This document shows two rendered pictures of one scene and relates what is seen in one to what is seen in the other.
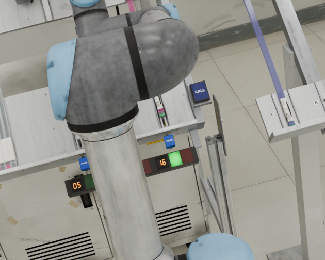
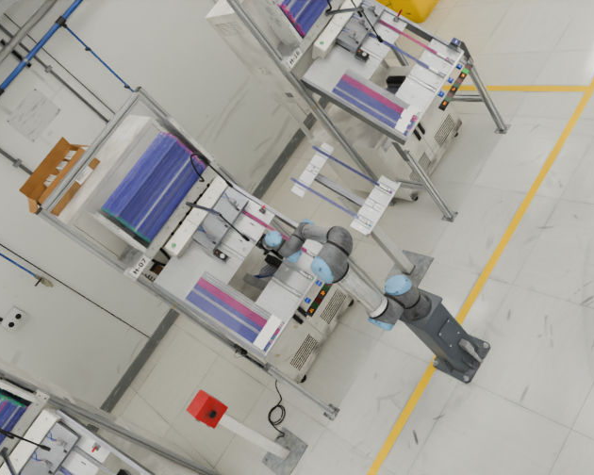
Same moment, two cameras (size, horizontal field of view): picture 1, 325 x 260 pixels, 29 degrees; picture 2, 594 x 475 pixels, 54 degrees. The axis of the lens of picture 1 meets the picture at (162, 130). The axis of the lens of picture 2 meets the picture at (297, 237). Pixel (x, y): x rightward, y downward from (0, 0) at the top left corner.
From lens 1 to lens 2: 1.64 m
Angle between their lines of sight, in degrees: 12
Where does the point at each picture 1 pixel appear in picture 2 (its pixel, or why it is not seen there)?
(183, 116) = not seen: hidden behind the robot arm
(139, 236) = (372, 298)
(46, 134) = (284, 302)
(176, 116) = not seen: hidden behind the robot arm
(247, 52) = (277, 194)
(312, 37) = (302, 161)
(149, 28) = (336, 237)
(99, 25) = (288, 246)
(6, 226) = (276, 360)
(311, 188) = (385, 239)
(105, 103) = (341, 267)
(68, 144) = (295, 298)
